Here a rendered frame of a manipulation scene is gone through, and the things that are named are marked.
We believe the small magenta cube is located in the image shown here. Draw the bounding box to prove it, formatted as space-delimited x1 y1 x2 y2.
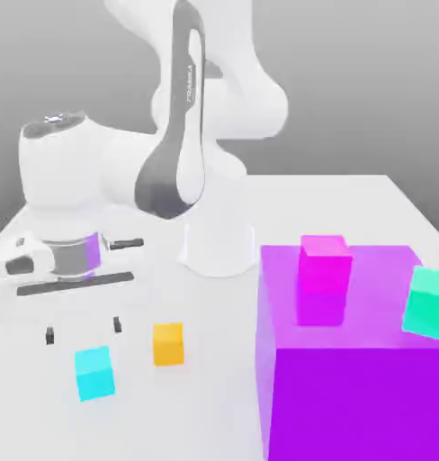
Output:
295 234 354 328

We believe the small green cube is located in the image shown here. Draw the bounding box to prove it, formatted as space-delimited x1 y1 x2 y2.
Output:
401 265 439 343

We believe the small orange cube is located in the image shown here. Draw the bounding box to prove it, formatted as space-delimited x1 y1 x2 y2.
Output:
152 321 185 367

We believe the large purple box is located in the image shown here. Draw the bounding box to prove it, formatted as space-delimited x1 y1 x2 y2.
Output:
255 244 439 461

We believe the small cyan cube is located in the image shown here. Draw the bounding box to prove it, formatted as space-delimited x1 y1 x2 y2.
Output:
74 345 117 402

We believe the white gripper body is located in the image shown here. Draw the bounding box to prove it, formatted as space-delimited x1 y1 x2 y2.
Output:
0 267 149 326

